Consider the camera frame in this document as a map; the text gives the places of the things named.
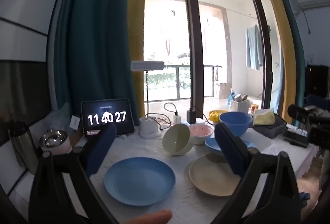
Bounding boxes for black monitor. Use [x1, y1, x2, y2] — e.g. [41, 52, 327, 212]
[305, 65, 330, 101]

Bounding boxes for cream bowl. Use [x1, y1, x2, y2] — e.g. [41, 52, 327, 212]
[162, 123, 194, 157]

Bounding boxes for white perforated basket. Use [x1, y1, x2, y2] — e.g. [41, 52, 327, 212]
[230, 99, 250, 113]

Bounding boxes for black balcony railing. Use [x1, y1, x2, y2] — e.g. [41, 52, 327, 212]
[165, 64, 222, 99]

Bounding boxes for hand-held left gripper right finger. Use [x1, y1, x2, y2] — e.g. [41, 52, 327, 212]
[210, 123, 302, 224]

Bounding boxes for dark window frame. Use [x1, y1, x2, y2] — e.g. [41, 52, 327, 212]
[180, 0, 204, 113]

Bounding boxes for person's left hand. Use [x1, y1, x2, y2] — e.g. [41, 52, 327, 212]
[122, 210, 172, 224]

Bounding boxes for yellow-green tissue pack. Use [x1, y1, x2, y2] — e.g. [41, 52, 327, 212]
[253, 108, 275, 126]

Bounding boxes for white desk lamp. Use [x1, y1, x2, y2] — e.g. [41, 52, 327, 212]
[131, 61, 165, 139]

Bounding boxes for black tablet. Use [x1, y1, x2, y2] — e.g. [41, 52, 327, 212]
[81, 98, 135, 139]

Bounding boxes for black cable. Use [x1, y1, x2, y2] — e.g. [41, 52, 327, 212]
[164, 102, 179, 117]

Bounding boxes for white air conditioner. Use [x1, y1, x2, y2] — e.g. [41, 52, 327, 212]
[294, 0, 330, 11]

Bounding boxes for light blue hanging towel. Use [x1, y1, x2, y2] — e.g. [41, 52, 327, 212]
[245, 24, 263, 71]

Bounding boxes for dark metal thermos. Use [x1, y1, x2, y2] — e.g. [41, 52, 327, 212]
[8, 121, 39, 175]

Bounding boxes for blue bowl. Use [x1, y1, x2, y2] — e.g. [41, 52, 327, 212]
[219, 111, 253, 138]

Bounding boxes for beige plate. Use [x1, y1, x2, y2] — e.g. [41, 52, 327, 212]
[189, 153, 248, 197]

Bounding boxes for blue plate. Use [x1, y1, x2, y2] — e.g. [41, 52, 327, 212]
[104, 157, 176, 206]
[204, 137, 256, 157]

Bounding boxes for yellow curtain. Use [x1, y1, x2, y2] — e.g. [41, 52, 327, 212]
[127, 0, 147, 116]
[247, 0, 296, 116]

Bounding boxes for clear plastic bag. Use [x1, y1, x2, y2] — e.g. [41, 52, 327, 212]
[46, 103, 75, 137]

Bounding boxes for cardboard box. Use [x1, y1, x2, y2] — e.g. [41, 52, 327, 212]
[215, 82, 227, 99]

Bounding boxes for blue plastic packet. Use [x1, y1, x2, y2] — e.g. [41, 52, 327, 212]
[227, 88, 236, 108]

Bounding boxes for pink steel-lined bowl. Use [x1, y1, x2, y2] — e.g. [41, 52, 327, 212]
[39, 130, 72, 155]

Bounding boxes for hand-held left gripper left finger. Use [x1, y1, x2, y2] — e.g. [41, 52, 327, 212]
[28, 123, 119, 224]

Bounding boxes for yellow wipes packet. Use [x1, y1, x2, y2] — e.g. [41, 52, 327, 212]
[208, 110, 229, 124]

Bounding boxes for black flat box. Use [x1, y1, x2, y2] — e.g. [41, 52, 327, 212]
[282, 131, 310, 147]

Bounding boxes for black charger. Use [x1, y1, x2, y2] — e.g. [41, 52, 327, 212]
[187, 109, 198, 124]

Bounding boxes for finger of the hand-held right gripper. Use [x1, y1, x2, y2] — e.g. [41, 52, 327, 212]
[287, 104, 314, 125]

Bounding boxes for pink bowl with red dots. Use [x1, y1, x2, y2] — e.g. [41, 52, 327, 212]
[188, 123, 214, 145]

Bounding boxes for white power strip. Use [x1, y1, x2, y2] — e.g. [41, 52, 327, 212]
[148, 115, 207, 126]

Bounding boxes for teal curtain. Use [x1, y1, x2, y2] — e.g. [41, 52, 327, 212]
[265, 0, 306, 121]
[48, 0, 134, 121]

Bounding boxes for white textured tablecloth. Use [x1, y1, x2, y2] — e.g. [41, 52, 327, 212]
[8, 121, 320, 224]

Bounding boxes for white paper tag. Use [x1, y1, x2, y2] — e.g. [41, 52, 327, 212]
[70, 116, 80, 132]

